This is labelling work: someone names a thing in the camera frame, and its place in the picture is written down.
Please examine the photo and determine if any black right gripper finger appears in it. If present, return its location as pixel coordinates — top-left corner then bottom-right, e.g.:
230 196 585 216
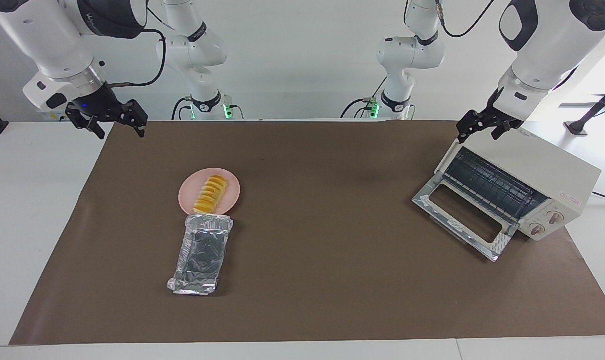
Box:
116 99 149 139
65 102 106 140

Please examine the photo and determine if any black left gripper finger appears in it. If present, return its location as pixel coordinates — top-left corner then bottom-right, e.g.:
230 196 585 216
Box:
491 120 515 141
456 110 489 145

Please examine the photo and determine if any sliced yellow bread loaf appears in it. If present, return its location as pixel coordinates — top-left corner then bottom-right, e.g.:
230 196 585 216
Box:
192 175 230 215

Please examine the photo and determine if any aluminium foil tray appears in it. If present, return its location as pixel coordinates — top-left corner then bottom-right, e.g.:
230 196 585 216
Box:
167 213 234 297

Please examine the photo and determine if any cream toaster oven body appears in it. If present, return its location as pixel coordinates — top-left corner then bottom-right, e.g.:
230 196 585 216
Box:
435 126 602 242

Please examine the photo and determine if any glass oven door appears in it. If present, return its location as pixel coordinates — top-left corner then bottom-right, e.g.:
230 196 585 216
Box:
412 180 518 263

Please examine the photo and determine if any pink round plate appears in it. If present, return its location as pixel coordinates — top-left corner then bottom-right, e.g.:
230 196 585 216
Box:
178 168 242 217

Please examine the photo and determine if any brown paper table mat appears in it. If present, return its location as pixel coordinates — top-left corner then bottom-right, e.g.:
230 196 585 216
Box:
10 120 605 346

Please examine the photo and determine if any black right arm base cable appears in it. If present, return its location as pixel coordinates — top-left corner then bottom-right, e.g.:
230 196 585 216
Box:
171 97 192 121

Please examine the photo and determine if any black arm base cable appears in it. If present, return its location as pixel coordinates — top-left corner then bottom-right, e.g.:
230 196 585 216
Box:
340 75 389 120
171 97 192 121

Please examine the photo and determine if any metal oven wire rack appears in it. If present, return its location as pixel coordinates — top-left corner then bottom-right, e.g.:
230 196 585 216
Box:
443 148 551 221

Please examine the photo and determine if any black camera stand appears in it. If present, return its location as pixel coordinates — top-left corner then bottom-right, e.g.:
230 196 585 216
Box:
564 80 605 137

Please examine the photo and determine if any black left arm base cable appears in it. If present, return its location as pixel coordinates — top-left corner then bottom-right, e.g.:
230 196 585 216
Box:
340 75 389 120

